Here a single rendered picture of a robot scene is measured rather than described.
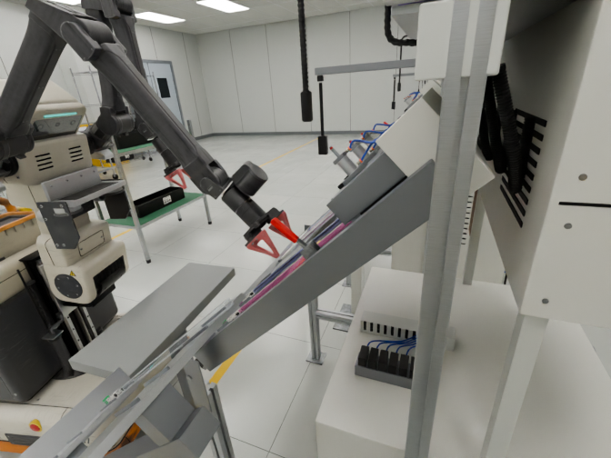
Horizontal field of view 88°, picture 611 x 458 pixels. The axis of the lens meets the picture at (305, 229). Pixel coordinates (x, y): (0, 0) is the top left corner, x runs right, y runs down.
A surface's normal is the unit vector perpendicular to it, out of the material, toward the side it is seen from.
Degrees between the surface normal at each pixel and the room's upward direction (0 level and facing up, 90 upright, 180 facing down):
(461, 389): 0
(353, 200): 90
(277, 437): 0
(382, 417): 0
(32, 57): 95
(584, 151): 90
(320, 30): 90
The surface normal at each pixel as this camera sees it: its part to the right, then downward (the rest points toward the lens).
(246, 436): -0.07, -0.91
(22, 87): -0.05, 0.49
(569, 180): -0.36, 0.40
